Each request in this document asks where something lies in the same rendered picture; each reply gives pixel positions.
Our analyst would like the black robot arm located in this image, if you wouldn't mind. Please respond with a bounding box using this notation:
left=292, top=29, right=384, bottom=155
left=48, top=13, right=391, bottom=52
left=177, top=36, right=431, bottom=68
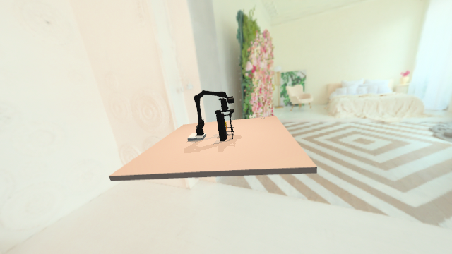
left=194, top=90, right=234, bottom=136

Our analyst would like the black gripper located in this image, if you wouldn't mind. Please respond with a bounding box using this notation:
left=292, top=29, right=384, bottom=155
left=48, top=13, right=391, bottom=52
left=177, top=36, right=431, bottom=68
left=221, top=104, right=234, bottom=116

